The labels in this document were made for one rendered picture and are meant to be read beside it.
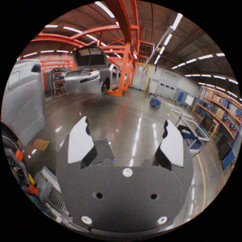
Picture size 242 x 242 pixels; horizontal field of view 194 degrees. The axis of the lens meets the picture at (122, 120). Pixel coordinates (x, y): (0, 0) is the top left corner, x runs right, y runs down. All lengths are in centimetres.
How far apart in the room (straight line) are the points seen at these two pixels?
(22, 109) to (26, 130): 24
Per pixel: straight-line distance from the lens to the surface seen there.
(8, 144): 99
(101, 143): 119
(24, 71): 106
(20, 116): 105
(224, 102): 1049
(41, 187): 150
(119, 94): 315
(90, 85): 228
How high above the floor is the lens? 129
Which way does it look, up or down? 33 degrees down
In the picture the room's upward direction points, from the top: 10 degrees clockwise
